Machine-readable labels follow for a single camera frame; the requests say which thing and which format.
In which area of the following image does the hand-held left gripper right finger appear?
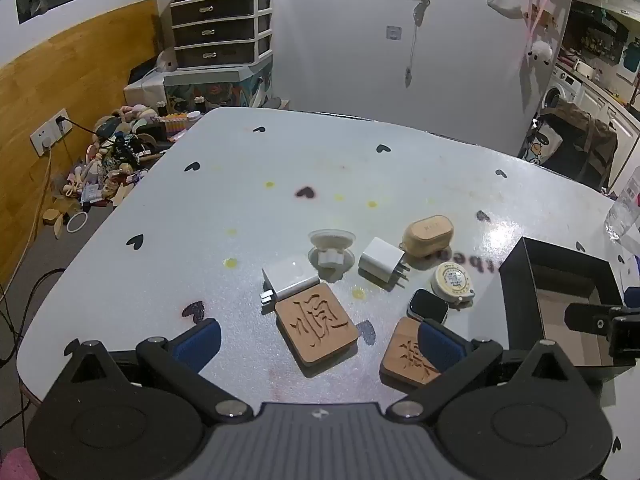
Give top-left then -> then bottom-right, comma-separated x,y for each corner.
385,321 -> 576,423

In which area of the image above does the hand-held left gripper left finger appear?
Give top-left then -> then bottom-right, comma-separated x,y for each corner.
64,317 -> 253,423

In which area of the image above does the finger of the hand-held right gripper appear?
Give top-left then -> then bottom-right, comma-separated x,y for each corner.
606,310 -> 640,361
564,302 -> 626,335

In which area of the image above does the carved wooden coaster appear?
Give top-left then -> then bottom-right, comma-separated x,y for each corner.
380,316 -> 452,390
274,281 -> 361,379

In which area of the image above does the smartwatch without strap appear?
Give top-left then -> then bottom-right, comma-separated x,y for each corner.
406,288 -> 452,326

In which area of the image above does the round white tape measure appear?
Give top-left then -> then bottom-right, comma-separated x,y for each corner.
430,261 -> 477,307

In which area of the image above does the black box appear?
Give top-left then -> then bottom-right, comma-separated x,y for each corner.
499,236 -> 640,367

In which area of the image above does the white cube charger plug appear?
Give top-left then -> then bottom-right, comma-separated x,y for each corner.
356,236 -> 413,292

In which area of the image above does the tan earbud case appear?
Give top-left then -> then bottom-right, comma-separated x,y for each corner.
401,215 -> 452,260

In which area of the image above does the clear suction cup hook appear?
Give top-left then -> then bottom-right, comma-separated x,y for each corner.
307,228 -> 358,282

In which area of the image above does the clear plastic water bottle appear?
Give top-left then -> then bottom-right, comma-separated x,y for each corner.
604,165 -> 640,253

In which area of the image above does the printed tote bag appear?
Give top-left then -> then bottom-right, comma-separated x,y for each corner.
520,122 -> 556,166

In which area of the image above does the brown cloth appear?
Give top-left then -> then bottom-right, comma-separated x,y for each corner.
537,97 -> 619,192

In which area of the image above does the pile of toys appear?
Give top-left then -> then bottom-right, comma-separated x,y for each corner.
42,102 -> 206,241

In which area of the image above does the pink cloth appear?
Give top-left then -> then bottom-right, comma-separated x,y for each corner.
0,447 -> 40,480

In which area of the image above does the white washing machine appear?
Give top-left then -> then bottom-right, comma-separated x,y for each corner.
542,64 -> 583,111

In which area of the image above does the teal hanging board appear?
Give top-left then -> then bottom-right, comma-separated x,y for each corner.
622,40 -> 640,81

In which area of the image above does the white plush sheep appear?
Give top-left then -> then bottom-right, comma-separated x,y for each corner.
525,39 -> 553,65

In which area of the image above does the pink hanging ribbon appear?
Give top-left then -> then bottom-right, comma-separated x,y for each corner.
522,0 -> 556,56

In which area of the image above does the white drawer cabinet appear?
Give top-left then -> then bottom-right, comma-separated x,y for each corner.
169,0 -> 275,70

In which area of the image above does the white hanging pouch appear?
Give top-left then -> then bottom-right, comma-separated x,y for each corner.
487,0 -> 523,18

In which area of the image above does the black floor cable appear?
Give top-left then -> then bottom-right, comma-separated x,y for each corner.
0,267 -> 66,426

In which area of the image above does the white wall outlet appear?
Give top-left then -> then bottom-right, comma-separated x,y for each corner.
30,108 -> 72,157

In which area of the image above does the hanging cord with charm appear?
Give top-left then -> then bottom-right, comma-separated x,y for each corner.
404,0 -> 432,87

